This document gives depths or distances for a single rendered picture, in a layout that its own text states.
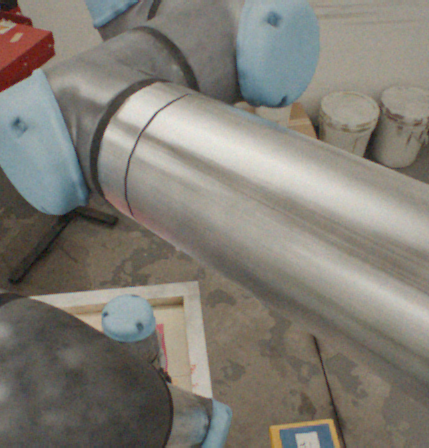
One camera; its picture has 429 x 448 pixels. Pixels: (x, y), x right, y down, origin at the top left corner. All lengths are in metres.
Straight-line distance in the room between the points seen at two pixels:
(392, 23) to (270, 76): 2.67
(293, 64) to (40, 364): 0.24
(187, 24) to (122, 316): 0.49
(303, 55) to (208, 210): 0.18
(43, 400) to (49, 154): 0.13
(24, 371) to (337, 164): 0.20
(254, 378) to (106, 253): 0.96
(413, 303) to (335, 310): 0.03
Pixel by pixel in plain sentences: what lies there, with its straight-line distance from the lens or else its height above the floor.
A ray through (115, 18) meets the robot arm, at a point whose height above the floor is 1.80.
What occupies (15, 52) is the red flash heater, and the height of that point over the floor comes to 1.10.
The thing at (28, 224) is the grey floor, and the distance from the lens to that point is 2.86.
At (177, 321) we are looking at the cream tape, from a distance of 1.21.
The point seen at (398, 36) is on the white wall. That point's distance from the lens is 3.06.
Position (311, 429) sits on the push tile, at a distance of 1.10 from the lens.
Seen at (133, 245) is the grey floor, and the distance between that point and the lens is 2.63.
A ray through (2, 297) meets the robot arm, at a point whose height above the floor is 1.71.
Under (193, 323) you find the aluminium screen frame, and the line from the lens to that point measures 1.17.
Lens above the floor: 1.98
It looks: 48 degrees down
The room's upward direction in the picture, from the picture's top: straight up
